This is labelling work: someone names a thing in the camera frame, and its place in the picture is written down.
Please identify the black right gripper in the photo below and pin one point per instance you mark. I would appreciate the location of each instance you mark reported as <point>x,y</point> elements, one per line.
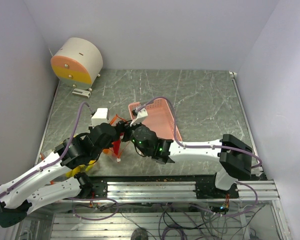
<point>123,126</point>

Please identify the red chili pepper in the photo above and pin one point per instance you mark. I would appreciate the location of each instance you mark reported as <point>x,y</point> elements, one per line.
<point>117,149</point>

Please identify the clear zip bag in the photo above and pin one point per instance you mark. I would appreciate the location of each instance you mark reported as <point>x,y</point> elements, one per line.
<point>114,120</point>
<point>61,178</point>

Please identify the orange fruit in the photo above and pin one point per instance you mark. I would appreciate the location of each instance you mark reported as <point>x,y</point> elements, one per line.
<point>107,151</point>

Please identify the yellow banana bunch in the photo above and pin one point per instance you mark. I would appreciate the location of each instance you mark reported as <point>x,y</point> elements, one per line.
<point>80,169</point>

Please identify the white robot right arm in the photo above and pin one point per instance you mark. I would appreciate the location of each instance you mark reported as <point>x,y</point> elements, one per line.
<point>234,156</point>

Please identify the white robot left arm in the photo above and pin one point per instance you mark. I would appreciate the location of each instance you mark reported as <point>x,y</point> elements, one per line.
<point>31,191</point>

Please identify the pink perforated plastic basket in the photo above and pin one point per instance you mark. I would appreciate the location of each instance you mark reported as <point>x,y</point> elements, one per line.
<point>160,119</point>

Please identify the round cream drawer box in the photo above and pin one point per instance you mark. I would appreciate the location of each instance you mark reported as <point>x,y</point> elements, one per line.
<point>77,63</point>

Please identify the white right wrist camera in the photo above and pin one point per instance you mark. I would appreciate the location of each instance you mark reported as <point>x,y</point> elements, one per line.
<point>138,116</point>

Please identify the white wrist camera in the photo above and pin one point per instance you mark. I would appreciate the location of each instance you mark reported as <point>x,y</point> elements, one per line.
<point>138,116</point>
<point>100,116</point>

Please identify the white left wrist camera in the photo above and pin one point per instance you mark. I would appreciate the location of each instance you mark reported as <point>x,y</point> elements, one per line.
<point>100,116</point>

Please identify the small white bracket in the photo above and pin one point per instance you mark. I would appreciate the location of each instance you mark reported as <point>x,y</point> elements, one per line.
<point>81,93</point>

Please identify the aluminium rail frame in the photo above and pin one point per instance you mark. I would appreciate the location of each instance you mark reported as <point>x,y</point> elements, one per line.
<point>167,208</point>

